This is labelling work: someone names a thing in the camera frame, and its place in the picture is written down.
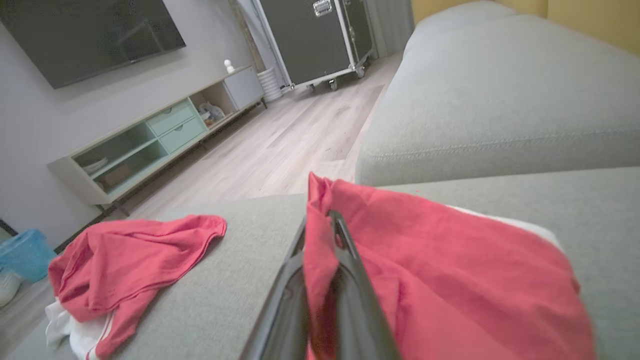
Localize white cabinet door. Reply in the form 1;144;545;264
223;66;265;111

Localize blue laundry basket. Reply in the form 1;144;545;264
0;228;57;284

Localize grey curtain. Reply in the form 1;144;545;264
364;0;416;59

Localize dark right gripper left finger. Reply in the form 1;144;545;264
240;217;311;360

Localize grey sofa seat cushion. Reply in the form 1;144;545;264
354;0;640;187
6;166;640;360

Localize white ribbed cylinder bin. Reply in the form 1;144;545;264
257;67;284;104

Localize red shorts with white hem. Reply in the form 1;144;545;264
302;172;599;360

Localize brown box in cabinet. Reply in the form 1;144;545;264
102;164;134;189

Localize white ribbed basket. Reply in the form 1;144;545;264
0;269;24;309

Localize stack of flat white items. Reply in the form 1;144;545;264
81;157;109;176

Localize black flight case on wheels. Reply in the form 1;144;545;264
251;0;377;94

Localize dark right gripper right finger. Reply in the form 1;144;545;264
327;210;402;360

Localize yellow sofa backrest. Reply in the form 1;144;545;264
411;0;640;57

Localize red basketball jersey striped trim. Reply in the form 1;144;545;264
45;214;228;360

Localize black wall television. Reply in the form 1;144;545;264
0;0;187;90

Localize beige TV cabinet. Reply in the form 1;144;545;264
47;65;267;217

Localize mint green cabinet drawer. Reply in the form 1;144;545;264
145;98;196;137
158;117;209;155

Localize grey plush toy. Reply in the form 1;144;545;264
198;101;226;126

